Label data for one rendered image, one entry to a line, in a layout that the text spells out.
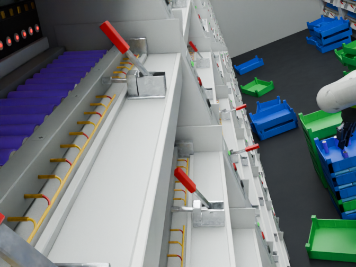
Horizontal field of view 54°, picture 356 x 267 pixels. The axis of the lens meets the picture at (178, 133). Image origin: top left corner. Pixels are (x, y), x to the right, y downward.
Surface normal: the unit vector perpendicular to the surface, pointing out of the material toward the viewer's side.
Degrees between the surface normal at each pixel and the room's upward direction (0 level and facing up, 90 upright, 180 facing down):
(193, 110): 90
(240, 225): 90
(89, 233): 20
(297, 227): 0
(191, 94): 90
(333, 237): 0
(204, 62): 90
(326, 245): 0
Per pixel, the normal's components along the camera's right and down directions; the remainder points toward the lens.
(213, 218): -0.05, 0.46
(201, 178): -0.06, -0.89
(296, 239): -0.39, -0.83
